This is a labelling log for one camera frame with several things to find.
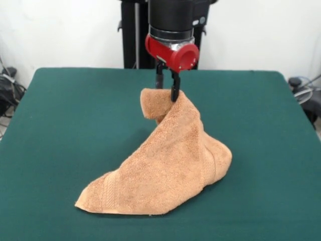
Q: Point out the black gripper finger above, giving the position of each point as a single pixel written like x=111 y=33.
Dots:
x=159 y=77
x=175 y=85

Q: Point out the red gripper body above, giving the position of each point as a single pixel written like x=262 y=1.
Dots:
x=165 y=51

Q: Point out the orange terry towel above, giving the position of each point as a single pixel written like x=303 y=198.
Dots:
x=163 y=163

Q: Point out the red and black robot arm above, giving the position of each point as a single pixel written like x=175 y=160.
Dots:
x=173 y=15

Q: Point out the dark green table cloth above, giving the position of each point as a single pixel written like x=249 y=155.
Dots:
x=62 y=150

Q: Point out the black stand base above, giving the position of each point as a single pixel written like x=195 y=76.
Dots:
x=309 y=103
x=8 y=90

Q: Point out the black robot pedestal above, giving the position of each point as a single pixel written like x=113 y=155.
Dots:
x=133 y=32

